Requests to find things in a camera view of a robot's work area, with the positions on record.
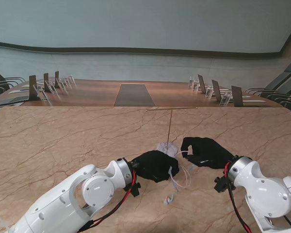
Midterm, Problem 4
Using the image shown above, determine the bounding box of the red black left arm cable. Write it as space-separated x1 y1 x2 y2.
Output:
76 168 138 233

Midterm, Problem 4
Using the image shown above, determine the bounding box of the white thin cable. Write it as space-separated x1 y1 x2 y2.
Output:
162 150 196 206

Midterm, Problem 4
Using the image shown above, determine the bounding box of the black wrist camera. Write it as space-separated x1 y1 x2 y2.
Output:
123 182 142 198
213 176 230 194

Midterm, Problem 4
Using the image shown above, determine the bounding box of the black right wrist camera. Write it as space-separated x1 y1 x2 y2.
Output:
213 176 230 194

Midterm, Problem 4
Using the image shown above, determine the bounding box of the brown wooden conference table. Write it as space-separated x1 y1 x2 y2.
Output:
0 78 286 109

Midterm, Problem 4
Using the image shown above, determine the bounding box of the red black right arm cable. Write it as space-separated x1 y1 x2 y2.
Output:
224 161 291 233

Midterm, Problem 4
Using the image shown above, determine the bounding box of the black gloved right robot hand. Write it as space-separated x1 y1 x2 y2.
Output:
180 136 235 170

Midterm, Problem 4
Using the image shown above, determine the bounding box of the red black arm cable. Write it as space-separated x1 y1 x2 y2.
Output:
76 168 138 233
224 161 291 233

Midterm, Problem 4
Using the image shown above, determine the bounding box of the gold T rack marble base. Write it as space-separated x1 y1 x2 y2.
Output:
145 106 198 158

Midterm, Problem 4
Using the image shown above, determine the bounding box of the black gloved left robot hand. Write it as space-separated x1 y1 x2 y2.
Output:
130 150 180 183

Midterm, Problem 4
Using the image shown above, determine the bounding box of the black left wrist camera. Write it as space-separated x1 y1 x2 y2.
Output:
123 182 142 198

